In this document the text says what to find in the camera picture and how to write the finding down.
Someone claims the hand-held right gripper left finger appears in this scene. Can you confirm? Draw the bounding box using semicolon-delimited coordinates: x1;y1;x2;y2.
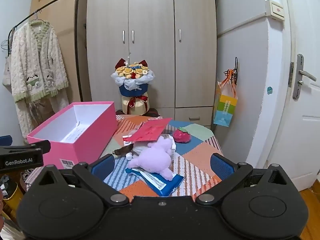
37;153;130;205

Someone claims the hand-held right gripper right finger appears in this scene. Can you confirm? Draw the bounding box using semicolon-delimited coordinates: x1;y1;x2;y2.
195;152;287;205

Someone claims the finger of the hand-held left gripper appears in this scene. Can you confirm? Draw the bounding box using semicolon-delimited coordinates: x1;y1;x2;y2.
24;140;51;153

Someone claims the white cat plush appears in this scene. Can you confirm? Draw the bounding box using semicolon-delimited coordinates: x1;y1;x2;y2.
112;141;147;161

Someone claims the pink cardboard box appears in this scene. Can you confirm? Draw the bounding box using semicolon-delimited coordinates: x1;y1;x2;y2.
26;102;118;170

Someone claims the white red tube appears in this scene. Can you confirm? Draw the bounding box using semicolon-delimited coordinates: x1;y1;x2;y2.
122;134;135;146

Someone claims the red strawberry plush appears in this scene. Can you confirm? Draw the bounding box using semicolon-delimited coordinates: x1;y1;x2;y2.
173;127;192;144

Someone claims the purple plush toy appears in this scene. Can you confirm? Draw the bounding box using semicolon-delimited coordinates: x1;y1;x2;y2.
128;136;175;182

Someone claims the blue snack packet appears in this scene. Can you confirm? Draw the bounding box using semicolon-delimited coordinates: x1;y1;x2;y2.
125;167;185;196

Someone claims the small white box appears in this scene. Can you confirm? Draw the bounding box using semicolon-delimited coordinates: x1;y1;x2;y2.
161;134;177;155

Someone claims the red envelope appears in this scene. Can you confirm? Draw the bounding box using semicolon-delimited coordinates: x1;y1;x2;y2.
129;117;173;142

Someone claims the patchwork blanket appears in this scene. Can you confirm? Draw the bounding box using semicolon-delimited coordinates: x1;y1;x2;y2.
25;114;224;203

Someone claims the yellow container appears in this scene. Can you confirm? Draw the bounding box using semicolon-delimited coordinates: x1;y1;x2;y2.
2;181;25;214

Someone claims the colourful paper gift bag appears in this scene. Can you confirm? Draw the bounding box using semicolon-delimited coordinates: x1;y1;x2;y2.
213;69;238;127

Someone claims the cream tote bag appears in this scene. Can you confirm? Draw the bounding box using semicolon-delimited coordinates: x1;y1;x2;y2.
2;55;13;93

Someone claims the white door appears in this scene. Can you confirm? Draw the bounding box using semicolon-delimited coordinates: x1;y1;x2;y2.
270;0;320;192

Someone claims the crochet flower bouquet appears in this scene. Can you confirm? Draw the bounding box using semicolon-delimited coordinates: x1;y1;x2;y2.
111;58;155;116

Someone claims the metal door latch plate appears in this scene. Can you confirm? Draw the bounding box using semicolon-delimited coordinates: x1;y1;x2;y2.
289;62;295;88

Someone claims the black clothes rack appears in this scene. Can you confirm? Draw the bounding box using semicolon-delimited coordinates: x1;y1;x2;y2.
7;0;84;103

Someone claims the grey wardrobe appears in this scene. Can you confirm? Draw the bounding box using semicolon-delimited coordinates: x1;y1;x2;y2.
86;0;217;127

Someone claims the wire clothes hanger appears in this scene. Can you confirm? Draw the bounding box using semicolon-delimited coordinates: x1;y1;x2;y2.
0;39;13;53

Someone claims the metal door handle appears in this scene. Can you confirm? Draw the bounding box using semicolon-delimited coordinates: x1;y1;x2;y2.
292;54;317;100

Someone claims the beige light switch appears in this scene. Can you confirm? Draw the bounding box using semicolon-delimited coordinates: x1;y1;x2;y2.
265;0;285;22

